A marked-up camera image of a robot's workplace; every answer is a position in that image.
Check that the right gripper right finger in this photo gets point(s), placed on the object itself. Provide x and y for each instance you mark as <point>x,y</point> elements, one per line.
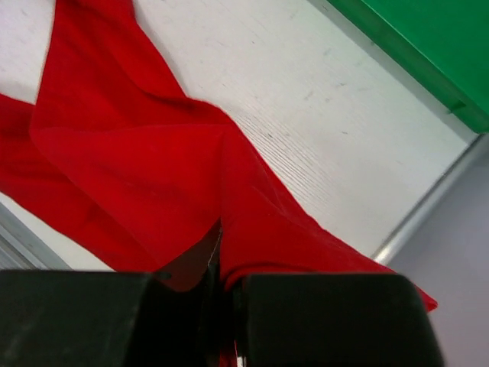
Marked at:
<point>333,320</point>

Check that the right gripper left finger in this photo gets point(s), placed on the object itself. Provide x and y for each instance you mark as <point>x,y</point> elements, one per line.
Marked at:
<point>106,318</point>

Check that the red trousers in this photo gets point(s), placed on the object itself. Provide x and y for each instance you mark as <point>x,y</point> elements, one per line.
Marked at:
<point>115,156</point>

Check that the green plastic tray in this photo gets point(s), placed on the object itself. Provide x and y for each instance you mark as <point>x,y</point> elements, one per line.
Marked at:
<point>442,44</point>

